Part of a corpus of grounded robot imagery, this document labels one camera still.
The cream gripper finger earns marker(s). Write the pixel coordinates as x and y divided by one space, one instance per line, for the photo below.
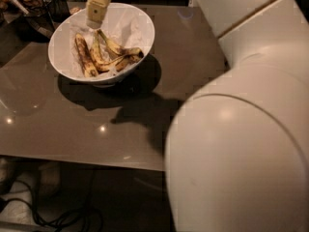
95 12

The spotted brown banana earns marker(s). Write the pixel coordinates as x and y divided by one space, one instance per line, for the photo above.
135 53

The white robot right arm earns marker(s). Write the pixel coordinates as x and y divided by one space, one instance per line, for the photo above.
237 152

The white paper in bowl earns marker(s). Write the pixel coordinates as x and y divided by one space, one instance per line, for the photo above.
125 31

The spotted banana far left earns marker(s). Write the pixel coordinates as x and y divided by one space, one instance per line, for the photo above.
85 59

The white ceramic bowl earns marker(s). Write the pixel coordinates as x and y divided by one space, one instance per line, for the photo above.
59 51

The spotted banana middle curved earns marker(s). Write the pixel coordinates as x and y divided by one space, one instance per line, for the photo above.
100 64

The small banana piece front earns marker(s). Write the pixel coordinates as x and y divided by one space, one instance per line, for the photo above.
121 65

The black mesh cup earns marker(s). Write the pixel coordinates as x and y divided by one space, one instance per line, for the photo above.
58 9

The dark tray with clutter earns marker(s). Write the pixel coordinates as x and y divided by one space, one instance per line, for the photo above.
36 15

